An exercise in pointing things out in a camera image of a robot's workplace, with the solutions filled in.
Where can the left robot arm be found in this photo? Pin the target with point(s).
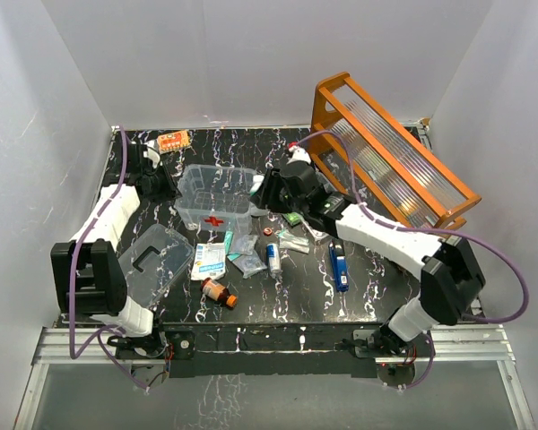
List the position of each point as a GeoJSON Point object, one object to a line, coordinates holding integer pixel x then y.
{"type": "Point", "coordinates": [88, 278]}

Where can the clear bag teal header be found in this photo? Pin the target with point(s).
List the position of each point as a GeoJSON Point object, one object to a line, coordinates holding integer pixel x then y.
{"type": "Point", "coordinates": [237, 244]}

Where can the orange pill blister pack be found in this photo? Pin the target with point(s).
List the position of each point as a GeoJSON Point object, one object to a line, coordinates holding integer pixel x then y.
{"type": "Point", "coordinates": [173, 141]}

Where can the white swab packet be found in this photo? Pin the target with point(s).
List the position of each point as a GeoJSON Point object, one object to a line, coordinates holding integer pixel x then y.
{"type": "Point", "coordinates": [288, 241]}

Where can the blue white tube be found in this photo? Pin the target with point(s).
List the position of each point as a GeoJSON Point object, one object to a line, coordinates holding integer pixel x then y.
{"type": "Point", "coordinates": [273, 259]}

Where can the brown orange medicine bottle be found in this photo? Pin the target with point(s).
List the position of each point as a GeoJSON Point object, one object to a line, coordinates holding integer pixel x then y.
{"type": "Point", "coordinates": [218, 293]}

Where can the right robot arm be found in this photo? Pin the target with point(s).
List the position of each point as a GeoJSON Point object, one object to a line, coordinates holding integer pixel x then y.
{"type": "Point", "coordinates": [449, 275]}

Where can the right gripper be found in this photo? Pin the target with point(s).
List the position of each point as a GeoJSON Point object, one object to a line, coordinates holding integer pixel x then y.
{"type": "Point", "coordinates": [265, 197]}

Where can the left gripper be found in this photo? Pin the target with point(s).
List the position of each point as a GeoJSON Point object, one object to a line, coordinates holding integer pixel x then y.
{"type": "Point", "coordinates": [171, 192]}

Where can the clear bag with tubing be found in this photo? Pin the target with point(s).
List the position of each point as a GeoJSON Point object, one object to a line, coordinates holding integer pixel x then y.
{"type": "Point", "coordinates": [249, 264]}

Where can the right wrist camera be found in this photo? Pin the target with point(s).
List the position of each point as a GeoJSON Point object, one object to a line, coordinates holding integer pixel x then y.
{"type": "Point", "coordinates": [298, 153]}

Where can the blue thermometer case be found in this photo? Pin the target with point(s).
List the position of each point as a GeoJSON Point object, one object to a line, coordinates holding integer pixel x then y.
{"type": "Point", "coordinates": [339, 265]}

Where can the clear box lid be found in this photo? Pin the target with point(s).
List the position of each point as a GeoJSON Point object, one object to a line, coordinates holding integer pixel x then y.
{"type": "Point", "coordinates": [154, 263]}

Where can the clear first aid box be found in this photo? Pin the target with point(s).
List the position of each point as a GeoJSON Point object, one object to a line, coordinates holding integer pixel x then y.
{"type": "Point", "coordinates": [215, 198]}

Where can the white blue gauze packet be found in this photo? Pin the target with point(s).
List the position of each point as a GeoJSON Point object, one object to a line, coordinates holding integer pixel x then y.
{"type": "Point", "coordinates": [209, 262]}

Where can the green small box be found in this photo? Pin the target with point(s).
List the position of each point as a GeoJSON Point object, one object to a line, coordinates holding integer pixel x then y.
{"type": "Point", "coordinates": [292, 218]}

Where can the orange wooden shelf rack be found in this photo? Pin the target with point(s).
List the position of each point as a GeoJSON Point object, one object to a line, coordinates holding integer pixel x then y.
{"type": "Point", "coordinates": [416, 188]}

